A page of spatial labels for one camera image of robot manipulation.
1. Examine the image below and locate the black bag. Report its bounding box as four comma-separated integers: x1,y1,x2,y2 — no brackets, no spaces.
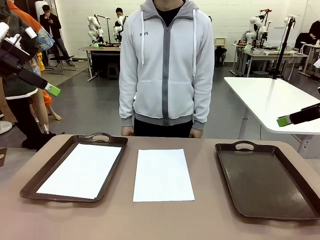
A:
214,46,228,68

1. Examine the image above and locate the bystander in olive jacket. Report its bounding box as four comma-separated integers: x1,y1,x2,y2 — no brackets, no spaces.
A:
0,0,57,151

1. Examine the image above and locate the black chair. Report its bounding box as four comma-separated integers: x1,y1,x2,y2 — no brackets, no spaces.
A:
47,53,77,76

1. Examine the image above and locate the person's right forearm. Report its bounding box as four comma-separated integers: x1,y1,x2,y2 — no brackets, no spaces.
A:
118,74,137,128

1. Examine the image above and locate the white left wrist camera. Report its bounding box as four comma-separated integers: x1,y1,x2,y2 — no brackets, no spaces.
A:
0,21,38,55

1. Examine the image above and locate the white background desk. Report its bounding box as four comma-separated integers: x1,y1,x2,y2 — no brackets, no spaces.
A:
298,42,320,76

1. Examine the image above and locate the bystander beside white robot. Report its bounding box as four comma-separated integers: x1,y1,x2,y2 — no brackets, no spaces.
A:
114,7,126,31

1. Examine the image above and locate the white table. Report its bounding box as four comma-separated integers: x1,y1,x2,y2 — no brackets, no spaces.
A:
223,76,320,154

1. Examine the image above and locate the black stool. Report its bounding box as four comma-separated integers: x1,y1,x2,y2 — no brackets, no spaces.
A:
107,63,120,80

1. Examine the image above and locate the figure in orange coat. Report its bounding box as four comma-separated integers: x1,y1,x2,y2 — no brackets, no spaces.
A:
7,0,62,133

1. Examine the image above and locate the man in black sweater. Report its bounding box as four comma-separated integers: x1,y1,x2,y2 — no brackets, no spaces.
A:
308,19,320,42

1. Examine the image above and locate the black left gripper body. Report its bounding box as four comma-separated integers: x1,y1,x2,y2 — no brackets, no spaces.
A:
0,46,27,77

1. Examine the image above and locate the brown plastic serving tray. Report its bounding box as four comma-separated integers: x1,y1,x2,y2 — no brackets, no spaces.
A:
214,140,320,221
19,132,129,203

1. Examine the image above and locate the white A4 paper stack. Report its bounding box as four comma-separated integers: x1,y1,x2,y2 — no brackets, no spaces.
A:
132,148,196,203

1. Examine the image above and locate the white tower appliance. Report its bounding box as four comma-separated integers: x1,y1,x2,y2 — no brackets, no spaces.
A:
34,0,49,16

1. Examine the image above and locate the man in black clothes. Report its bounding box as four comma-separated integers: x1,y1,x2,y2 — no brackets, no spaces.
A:
39,4,76,68

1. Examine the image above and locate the white A4 paper sheet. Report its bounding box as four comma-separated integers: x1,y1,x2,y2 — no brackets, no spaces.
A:
36,142,123,200

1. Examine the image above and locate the person in grey hoodie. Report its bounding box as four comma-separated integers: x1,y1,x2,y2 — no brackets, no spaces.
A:
118,0,215,138

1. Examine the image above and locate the black tripod stand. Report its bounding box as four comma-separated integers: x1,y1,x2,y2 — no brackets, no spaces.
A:
271,16,296,80

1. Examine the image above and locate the person's left forearm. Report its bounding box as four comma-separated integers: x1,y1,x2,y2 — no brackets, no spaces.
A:
192,74,215,131

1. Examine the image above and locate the grey background desk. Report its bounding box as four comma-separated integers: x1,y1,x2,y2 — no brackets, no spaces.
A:
78,45,122,82
231,43,309,78

